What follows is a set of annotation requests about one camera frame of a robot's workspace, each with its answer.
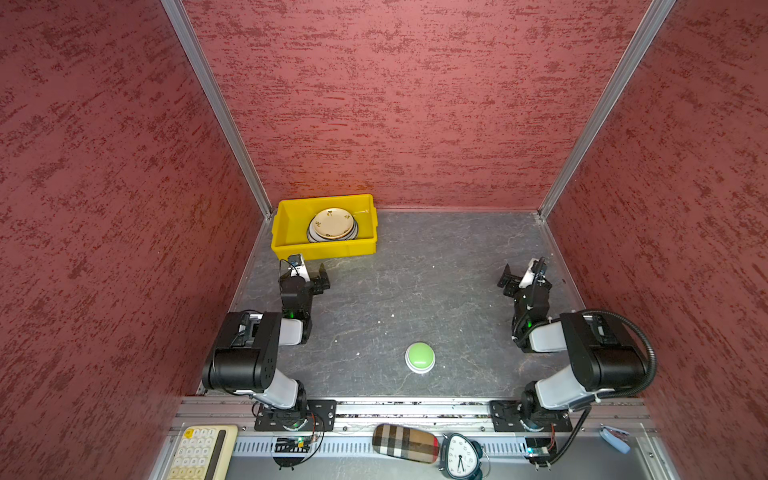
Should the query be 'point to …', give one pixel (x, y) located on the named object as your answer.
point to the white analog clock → (460, 457)
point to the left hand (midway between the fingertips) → (310, 271)
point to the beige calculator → (204, 452)
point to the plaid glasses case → (406, 442)
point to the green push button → (419, 357)
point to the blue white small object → (617, 437)
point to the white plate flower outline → (317, 238)
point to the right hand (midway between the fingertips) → (518, 272)
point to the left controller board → (293, 445)
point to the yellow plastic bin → (292, 217)
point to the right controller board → (539, 450)
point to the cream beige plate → (333, 223)
